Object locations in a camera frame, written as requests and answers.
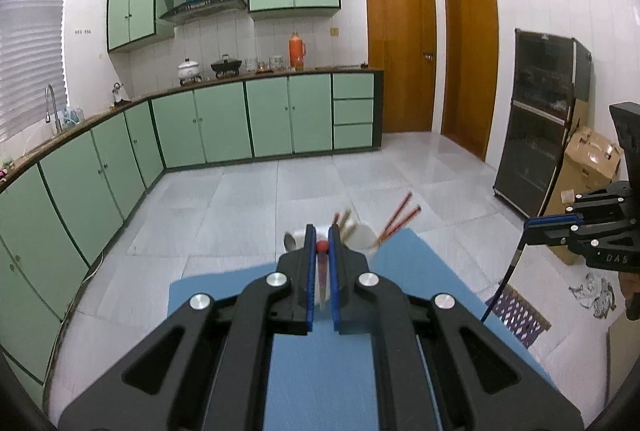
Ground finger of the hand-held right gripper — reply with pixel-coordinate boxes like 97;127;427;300
526;183;636;226
524;211;640;253

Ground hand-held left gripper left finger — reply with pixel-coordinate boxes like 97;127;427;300
60;224;316;431

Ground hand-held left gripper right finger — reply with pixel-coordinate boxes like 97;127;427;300
328;224;583;431

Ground red printed chopstick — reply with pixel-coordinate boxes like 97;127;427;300
316;240;331;312

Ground black chopstick with silver band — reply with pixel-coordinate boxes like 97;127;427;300
481;223;530;323

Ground translucent white plastic cup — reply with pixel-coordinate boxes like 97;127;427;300
284;225;333;256
342;222;379;263

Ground wooden chopstick with orange-red end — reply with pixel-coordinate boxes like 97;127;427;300
382;206;423;243

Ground wooden chopstick with red floral end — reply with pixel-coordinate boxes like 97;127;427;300
377;192;414;242

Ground person's right hand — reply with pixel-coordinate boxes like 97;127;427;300
618;271;640;323

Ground cardboard box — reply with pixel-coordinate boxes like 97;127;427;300
542;98;624;265

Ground crumpled printed rag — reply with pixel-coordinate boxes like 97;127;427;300
570;273;621;320

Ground blue mat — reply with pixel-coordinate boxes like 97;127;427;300
167;227;556;431

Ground black glass-front cabinet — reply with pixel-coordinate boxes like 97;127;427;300
492;28;594;218

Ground purple woven floor mat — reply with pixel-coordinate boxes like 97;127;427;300
484;286;551;351

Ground flat cardboard sheet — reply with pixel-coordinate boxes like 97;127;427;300
605;311;640;408

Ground plain wooden door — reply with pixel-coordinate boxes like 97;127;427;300
441;0;501;162

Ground green base kitchen cabinets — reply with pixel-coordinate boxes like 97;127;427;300
0;68;385;387

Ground cluster of glass cups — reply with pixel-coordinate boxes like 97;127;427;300
244;55;287;74

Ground black wok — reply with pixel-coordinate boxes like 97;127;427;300
210;54;244;78

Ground orange thermos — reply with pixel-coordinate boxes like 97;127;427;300
288;31;306;72

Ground white cooking pot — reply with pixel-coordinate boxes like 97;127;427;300
177;58;202;84

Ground chrome faucet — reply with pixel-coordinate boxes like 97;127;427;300
44;84;65;134

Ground white window blind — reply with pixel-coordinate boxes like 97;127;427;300
0;0;74;144

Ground wooden door with handle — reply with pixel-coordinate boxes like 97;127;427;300
364;0;437;134

